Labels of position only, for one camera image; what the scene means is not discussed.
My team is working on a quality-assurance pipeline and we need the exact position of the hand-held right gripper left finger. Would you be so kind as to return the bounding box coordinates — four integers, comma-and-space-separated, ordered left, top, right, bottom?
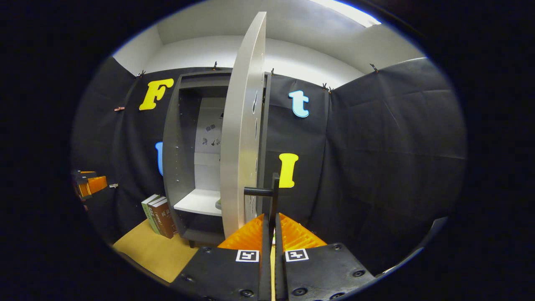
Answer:
171, 213, 272, 301

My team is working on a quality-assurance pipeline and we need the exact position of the beige cabinet door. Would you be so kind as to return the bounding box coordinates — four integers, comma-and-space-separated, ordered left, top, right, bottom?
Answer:
220, 11, 268, 239

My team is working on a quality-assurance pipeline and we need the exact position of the white cabinet shelf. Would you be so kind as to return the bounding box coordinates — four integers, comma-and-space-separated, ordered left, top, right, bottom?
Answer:
173, 188, 223, 217

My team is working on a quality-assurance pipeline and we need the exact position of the black backdrop cloth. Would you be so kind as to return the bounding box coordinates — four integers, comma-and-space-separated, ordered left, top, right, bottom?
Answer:
71, 56, 468, 276

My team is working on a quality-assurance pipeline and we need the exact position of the dark grey cabinet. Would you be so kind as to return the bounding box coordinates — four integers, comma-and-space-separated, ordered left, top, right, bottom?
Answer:
162, 69, 272, 248

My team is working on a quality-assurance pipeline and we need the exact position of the dark brown spine book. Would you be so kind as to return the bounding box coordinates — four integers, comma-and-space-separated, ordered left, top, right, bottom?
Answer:
146, 196, 168, 237

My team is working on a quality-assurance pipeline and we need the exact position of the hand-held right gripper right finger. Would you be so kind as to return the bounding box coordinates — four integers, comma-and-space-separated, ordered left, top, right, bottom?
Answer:
275, 212, 377, 301

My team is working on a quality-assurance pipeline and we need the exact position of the black cabinet door handle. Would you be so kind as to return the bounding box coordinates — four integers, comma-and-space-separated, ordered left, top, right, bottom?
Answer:
244, 172, 280, 228

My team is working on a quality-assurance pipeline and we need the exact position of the long ceiling light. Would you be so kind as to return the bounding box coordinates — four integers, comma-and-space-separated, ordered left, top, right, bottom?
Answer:
309, 0, 382, 28

